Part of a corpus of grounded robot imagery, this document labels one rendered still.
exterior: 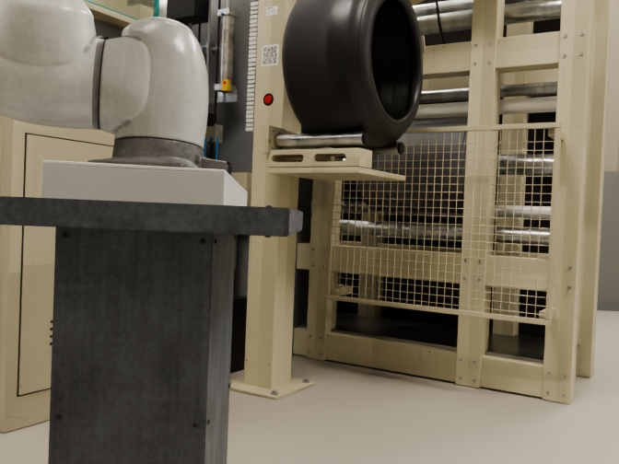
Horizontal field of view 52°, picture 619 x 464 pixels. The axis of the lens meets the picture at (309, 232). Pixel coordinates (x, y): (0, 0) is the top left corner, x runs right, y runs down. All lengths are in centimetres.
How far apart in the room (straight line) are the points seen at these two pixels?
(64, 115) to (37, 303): 97
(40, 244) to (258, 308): 81
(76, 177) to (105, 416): 38
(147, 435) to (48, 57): 61
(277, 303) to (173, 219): 146
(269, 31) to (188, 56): 131
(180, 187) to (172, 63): 23
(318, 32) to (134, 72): 103
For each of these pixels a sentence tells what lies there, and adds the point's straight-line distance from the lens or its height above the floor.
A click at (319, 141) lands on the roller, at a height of 89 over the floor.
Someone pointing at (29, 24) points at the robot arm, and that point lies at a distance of 112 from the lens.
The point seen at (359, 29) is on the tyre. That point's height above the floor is 122.
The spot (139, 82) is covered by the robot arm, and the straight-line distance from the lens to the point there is 110.
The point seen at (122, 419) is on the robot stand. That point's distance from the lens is 109.
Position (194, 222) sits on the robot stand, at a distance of 88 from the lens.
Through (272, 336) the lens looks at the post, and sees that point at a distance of 233.
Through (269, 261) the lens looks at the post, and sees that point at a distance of 231.
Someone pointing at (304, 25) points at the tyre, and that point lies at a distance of 209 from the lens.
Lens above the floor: 64
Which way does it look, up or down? 1 degrees down
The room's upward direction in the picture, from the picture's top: 2 degrees clockwise
